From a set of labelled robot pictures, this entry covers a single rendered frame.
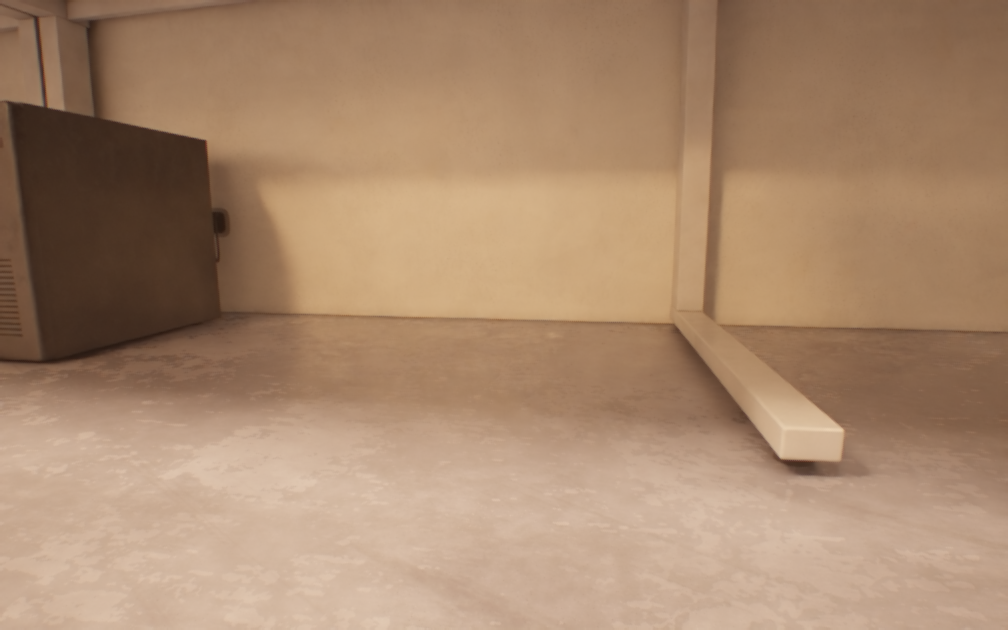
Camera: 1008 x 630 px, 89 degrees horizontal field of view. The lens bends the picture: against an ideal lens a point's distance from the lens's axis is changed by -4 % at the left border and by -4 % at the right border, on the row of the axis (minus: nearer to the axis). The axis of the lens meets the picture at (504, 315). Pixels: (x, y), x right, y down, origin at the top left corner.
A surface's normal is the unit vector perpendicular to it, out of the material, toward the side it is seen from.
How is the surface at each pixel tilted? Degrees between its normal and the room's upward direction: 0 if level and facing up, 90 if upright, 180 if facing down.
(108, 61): 90
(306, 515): 0
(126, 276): 90
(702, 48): 90
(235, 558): 0
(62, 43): 90
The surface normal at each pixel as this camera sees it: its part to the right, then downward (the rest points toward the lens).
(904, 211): -0.17, 0.17
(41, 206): 0.99, 0.03
